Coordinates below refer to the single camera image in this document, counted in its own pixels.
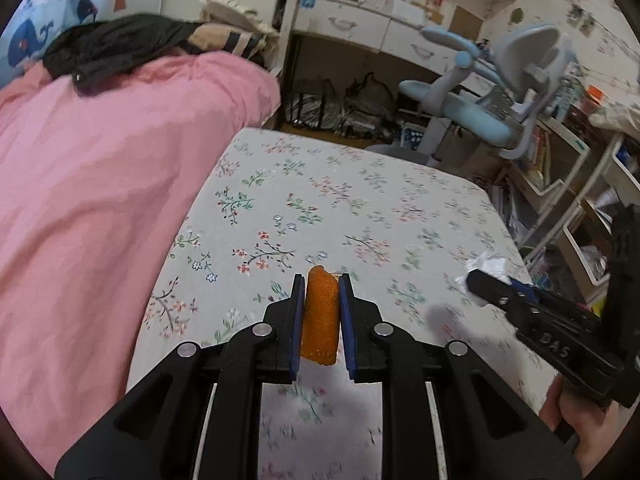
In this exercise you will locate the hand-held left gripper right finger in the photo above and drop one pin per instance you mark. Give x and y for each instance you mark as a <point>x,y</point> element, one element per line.
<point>347,325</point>

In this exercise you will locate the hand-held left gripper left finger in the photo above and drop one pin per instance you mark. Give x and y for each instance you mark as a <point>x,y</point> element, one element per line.
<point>298,320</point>

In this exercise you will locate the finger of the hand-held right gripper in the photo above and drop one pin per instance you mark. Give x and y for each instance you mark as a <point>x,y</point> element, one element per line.
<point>532,297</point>
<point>495,290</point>

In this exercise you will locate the orange plush cylinder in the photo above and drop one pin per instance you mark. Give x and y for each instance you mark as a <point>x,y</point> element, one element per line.
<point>320,315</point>

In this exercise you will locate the white tissue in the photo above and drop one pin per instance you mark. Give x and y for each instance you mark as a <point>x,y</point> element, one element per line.
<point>487,262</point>

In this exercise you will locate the person's right hand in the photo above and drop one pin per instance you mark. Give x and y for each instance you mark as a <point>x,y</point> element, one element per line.
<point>590,425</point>

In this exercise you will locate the white bookshelf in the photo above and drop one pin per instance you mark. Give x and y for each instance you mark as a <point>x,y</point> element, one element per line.
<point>555,175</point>

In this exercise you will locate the floral bedsheet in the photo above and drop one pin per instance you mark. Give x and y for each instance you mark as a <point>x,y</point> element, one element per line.
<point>325,185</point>

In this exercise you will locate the blue desk chair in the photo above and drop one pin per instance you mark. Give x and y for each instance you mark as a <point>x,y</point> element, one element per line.
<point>465,110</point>

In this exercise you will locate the plaid bag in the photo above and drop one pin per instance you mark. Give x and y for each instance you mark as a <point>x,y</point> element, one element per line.
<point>310,112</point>

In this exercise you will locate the black bag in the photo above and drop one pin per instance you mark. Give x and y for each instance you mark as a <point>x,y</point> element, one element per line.
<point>370,95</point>

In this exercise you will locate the pink blanket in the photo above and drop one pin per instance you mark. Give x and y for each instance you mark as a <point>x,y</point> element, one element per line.
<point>100,185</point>

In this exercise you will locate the cork board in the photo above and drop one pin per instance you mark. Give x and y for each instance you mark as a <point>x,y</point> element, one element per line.
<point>466,21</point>

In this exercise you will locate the striped pillow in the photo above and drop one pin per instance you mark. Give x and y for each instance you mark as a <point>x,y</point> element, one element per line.
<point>225,40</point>

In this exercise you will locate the white desk with drawers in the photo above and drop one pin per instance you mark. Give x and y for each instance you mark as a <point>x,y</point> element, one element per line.
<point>345,22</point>

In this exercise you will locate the canvas tote bag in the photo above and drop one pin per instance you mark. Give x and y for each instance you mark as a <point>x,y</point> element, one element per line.
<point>235,10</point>

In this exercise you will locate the black jacket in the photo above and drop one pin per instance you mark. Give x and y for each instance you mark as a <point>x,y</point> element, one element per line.
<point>115,45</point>

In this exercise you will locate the whale print curtain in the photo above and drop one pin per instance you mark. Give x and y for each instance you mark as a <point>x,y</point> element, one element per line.
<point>30,35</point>

